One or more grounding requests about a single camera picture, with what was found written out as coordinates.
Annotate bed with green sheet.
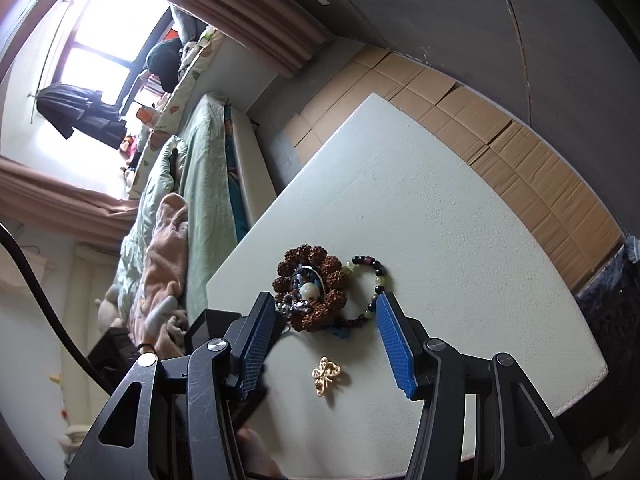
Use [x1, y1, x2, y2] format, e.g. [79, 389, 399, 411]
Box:
[112, 92, 281, 341]

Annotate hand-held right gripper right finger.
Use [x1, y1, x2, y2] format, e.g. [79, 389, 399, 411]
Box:
[374, 291, 593, 480]

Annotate grey pillow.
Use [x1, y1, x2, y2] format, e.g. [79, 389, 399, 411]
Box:
[170, 4, 208, 43]

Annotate pink fleece blanket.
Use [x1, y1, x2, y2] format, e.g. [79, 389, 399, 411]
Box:
[127, 192, 193, 356]

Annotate printed window seat cushion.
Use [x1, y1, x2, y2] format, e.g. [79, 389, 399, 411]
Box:
[127, 27, 223, 198]

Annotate window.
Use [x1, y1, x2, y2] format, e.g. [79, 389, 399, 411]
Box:
[30, 0, 173, 116]

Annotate gold butterfly brooch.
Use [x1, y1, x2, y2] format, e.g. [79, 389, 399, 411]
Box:
[311, 356, 342, 397]

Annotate black and green bead bracelet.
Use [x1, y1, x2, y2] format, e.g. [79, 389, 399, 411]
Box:
[332, 255, 392, 331]

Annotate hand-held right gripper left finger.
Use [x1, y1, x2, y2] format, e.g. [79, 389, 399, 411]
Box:
[62, 291, 277, 480]

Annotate dark patterned cloth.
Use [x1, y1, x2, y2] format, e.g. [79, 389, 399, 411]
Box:
[575, 237, 640, 411]

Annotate green quilt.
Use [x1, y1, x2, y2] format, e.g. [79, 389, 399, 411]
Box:
[115, 135, 188, 301]

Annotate dark bag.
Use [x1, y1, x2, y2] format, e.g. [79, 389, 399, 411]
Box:
[146, 40, 183, 92]

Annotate black cable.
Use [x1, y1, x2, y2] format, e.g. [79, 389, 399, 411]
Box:
[0, 222, 116, 396]

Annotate hanging dark clothes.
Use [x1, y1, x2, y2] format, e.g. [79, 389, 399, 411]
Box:
[36, 84, 128, 150]

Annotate cream padded headboard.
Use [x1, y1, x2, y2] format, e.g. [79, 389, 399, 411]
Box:
[60, 242, 126, 411]

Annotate brown rudraksha bead bracelet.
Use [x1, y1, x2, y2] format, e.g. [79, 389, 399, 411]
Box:
[272, 244, 357, 333]

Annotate pink curtain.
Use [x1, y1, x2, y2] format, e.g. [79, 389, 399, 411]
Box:
[0, 155, 143, 256]
[90, 0, 333, 78]

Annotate beige plush toy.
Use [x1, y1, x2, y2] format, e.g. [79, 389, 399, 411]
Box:
[95, 285, 131, 336]

